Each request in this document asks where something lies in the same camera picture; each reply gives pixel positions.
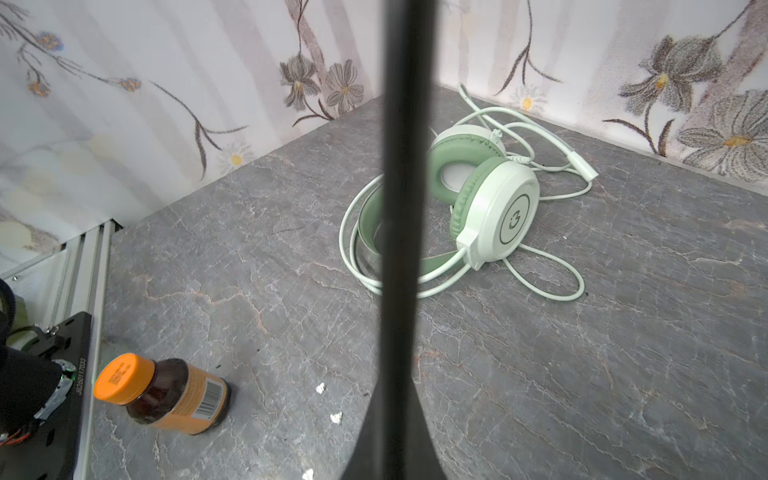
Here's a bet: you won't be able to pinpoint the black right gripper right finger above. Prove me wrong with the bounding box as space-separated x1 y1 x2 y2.
410 383 447 480

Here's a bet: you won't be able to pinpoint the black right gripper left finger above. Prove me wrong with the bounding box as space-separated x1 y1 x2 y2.
340 384 382 480

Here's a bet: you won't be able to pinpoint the black wired headphones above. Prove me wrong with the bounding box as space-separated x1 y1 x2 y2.
375 1 436 479

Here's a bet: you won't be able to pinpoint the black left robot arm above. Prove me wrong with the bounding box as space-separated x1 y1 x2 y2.
1 282 75 446

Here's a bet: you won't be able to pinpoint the orange cap brown bottle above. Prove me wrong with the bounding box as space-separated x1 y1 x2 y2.
93 353 232 436

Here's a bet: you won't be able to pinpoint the mint green wired headphones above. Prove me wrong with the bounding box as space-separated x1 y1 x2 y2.
338 83 600 303

